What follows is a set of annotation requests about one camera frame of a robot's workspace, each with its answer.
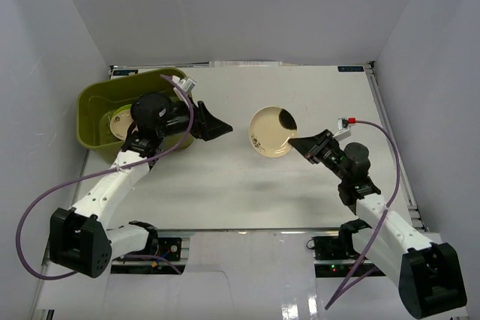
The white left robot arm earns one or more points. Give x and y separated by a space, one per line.
80 237

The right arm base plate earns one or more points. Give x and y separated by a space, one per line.
330 258

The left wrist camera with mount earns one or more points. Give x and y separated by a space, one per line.
186 84

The cream plate with black spot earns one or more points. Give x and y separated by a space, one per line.
270 130

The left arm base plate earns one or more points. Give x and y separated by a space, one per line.
163 257

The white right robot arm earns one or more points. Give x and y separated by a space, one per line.
427 274

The beige plate with characters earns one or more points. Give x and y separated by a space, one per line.
119 126

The olive green plastic bin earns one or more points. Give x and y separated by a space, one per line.
97 103

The blue label sticker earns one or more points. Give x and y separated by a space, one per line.
350 69
124 72

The lime green round plate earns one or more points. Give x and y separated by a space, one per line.
122 111

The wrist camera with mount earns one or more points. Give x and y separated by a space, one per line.
186 84
344 128

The papers at table back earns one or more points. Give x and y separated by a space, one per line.
245 64

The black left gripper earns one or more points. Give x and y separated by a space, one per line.
199 121

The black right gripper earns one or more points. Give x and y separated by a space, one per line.
312 147

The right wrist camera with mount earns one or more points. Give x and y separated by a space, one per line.
344 128

